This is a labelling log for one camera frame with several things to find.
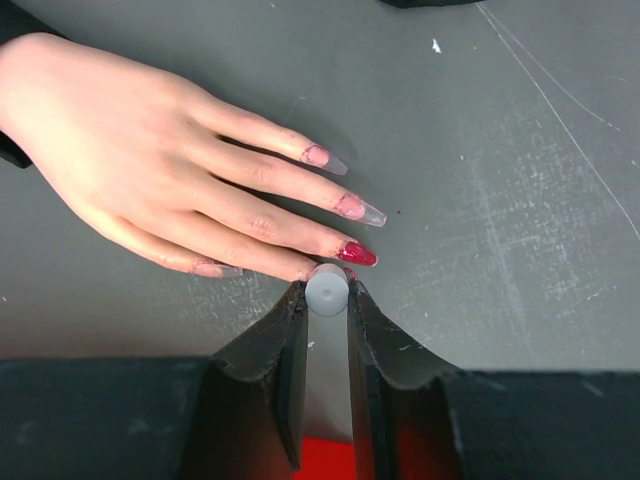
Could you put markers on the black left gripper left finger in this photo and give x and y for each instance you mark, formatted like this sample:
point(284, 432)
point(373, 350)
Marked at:
point(235, 414)

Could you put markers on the mannequin hand with red nails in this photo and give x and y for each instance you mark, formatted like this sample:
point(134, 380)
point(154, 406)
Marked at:
point(162, 168)

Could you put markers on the red plastic tray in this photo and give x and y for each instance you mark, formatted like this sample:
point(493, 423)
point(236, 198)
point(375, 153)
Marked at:
point(326, 460)

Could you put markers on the black cloth garment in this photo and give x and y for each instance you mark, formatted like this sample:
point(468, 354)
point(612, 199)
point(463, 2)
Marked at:
point(15, 150)

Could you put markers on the white nail polish cap brush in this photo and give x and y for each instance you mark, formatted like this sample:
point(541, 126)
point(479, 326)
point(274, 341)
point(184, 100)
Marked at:
point(327, 290)

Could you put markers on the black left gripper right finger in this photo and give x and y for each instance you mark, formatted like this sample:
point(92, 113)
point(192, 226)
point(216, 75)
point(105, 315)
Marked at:
point(417, 416)

